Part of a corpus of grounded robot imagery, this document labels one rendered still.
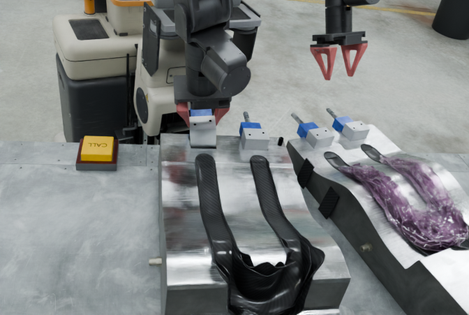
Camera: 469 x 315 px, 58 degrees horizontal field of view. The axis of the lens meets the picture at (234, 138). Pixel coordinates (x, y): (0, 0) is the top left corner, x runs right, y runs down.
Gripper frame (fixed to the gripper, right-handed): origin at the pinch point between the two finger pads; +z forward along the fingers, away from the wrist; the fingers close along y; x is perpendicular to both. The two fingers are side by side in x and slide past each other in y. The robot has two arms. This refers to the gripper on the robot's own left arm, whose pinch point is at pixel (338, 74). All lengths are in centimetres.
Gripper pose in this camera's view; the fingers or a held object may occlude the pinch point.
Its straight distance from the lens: 99.0
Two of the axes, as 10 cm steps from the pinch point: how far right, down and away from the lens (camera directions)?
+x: -4.9, -1.9, 8.5
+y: 8.7, -1.9, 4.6
